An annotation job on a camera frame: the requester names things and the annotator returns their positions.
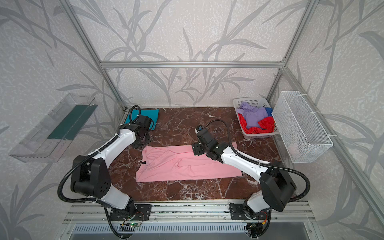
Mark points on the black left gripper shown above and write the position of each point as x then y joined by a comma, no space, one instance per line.
144,141

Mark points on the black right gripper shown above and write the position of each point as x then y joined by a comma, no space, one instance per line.
197,148

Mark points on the pink t-shirt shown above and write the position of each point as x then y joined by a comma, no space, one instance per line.
178,163

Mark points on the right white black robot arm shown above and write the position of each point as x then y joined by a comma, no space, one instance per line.
276,185

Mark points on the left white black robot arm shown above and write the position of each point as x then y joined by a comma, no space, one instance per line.
92,179

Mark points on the folded teal t-shirt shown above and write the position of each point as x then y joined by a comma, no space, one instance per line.
152,114

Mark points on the purple t-shirt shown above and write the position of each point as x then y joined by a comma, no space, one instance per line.
252,115

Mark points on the white plastic laundry basket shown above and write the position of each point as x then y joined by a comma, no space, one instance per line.
259,103

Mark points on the red t-shirt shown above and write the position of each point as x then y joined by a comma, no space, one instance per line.
267,125

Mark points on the green mat in shelf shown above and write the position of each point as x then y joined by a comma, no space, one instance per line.
71,125

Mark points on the blue t-shirt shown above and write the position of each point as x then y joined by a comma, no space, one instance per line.
269,111

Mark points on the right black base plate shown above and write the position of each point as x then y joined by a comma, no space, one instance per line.
243,212

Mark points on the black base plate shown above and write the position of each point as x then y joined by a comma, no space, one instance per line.
140,212
243,212

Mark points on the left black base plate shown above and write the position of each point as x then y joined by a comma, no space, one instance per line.
140,212

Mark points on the clear plastic wall shelf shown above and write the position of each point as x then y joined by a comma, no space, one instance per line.
36,147

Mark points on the white wire mesh basket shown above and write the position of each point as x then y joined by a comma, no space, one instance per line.
303,135

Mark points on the aluminium mounting rail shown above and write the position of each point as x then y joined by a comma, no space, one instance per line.
193,211

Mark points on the aluminium frame profile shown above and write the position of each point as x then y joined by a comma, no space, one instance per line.
361,181

